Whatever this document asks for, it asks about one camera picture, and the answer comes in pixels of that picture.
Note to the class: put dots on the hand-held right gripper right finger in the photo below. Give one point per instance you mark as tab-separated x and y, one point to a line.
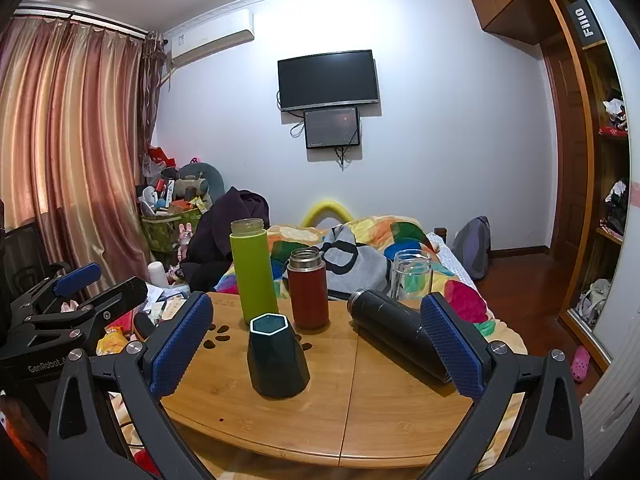
457	350

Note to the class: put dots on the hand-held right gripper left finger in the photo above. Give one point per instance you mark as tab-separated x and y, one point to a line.
176	350

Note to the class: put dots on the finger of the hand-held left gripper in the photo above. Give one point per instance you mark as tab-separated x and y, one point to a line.
77	277
117	297

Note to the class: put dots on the dark green hexagonal cup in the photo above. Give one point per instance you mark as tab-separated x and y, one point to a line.
277	360

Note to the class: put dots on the clear glass cup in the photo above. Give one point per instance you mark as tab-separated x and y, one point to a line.
411	275

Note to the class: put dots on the orange snack packet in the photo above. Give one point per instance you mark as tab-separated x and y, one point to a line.
112	342

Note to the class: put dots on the white plastic bottle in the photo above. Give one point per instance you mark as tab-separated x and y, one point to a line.
157	274

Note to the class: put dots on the colourful patchwork blanket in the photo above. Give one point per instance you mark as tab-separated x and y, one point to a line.
465	295

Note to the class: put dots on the black chair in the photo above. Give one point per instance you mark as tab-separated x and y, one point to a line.
25	255

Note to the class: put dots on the black thermos bottle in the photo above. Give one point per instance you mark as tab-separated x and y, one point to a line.
395	325

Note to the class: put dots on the green storage basket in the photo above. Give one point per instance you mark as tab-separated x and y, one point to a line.
160	232

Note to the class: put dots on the pink rabbit toy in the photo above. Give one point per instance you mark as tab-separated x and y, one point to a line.
185	234

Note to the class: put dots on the grey backpack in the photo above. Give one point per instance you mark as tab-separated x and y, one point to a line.
472	247

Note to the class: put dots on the green bottle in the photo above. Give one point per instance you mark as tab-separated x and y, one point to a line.
252	270

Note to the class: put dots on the dark purple jacket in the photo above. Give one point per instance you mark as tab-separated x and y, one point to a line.
220	235

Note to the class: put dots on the pink clog shoe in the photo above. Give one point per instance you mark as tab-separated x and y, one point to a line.
580	362

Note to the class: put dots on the grey black sweater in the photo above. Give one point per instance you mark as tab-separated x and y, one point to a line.
357	265

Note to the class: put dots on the pink striped curtain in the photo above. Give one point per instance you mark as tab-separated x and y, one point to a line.
75	135

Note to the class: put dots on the red thermos bottle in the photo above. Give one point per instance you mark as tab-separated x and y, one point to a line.
309	295

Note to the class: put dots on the grey plush toy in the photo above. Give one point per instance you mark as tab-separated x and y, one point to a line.
197	177

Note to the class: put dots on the white handbag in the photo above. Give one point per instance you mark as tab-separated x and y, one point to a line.
595	302

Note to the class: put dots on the yellow foam tube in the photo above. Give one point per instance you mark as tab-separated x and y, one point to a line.
325	207

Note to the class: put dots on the wooden wardrobe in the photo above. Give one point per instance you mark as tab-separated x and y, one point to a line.
600	170

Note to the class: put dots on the small black monitor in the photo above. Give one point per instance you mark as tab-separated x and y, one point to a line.
332	127

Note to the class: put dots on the white air conditioner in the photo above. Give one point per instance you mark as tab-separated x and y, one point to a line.
210	37

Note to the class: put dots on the black white sign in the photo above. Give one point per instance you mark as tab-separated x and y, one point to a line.
586	22

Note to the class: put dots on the black wall television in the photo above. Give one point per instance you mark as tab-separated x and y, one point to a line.
327	80

